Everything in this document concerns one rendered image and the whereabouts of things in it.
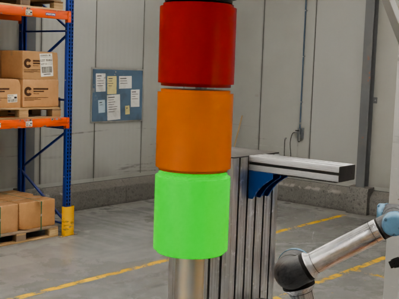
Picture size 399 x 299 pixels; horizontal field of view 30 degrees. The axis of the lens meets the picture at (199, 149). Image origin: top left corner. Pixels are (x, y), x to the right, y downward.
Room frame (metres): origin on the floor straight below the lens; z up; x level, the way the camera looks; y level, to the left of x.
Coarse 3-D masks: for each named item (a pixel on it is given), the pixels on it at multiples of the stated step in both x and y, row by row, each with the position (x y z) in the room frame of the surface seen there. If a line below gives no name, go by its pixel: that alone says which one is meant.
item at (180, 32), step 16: (160, 16) 0.48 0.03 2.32; (176, 16) 0.47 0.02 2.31; (192, 16) 0.47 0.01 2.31; (208, 16) 0.47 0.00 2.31; (224, 16) 0.47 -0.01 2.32; (160, 32) 0.48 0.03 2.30; (176, 32) 0.47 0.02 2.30; (192, 32) 0.47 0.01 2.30; (208, 32) 0.47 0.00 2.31; (224, 32) 0.47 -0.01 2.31; (160, 48) 0.48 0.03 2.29; (176, 48) 0.47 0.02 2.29; (192, 48) 0.47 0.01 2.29; (208, 48) 0.47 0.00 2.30; (224, 48) 0.47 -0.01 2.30; (160, 64) 0.48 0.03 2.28; (176, 64) 0.47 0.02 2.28; (192, 64) 0.47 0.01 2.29; (208, 64) 0.47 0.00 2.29; (224, 64) 0.47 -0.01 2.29; (160, 80) 0.48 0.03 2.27; (176, 80) 0.47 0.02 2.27; (192, 80) 0.47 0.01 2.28; (208, 80) 0.47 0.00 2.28; (224, 80) 0.47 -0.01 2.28
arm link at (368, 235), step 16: (368, 224) 2.37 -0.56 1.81; (384, 224) 2.32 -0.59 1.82; (336, 240) 2.40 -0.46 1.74; (352, 240) 2.37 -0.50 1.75; (368, 240) 2.35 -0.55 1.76; (288, 256) 2.49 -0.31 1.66; (304, 256) 2.42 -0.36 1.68; (320, 256) 2.39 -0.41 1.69; (336, 256) 2.38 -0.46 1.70; (288, 272) 2.42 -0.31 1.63; (304, 272) 2.39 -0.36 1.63; (320, 272) 2.41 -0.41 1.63; (288, 288) 2.46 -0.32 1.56
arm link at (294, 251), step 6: (288, 252) 2.56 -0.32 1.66; (294, 252) 2.55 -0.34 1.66; (300, 252) 2.57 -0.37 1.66; (312, 282) 2.54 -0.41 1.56; (300, 288) 2.51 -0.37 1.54; (306, 288) 2.52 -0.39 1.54; (294, 294) 2.53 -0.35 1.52; (300, 294) 2.53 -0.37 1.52; (306, 294) 2.53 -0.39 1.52; (312, 294) 2.55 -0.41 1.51
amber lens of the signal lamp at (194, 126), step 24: (168, 96) 0.47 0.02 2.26; (192, 96) 0.47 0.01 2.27; (216, 96) 0.47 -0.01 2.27; (168, 120) 0.47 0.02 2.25; (192, 120) 0.47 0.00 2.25; (216, 120) 0.47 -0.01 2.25; (168, 144) 0.47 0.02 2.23; (192, 144) 0.46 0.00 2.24; (216, 144) 0.47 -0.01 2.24; (168, 168) 0.47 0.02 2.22; (192, 168) 0.46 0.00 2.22; (216, 168) 0.47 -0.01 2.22
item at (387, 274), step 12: (396, 84) 5.10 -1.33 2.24; (396, 96) 5.10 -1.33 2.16; (396, 108) 5.10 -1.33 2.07; (396, 120) 5.09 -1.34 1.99; (396, 132) 5.09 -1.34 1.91; (396, 144) 5.08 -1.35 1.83; (396, 156) 5.08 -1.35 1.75; (396, 168) 5.08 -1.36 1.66; (396, 180) 5.07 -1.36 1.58; (396, 192) 5.07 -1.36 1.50; (396, 240) 5.05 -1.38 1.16; (396, 252) 5.05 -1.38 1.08; (384, 276) 5.10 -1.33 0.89; (396, 276) 5.04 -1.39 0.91; (384, 288) 5.10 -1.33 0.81; (396, 288) 5.04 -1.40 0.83
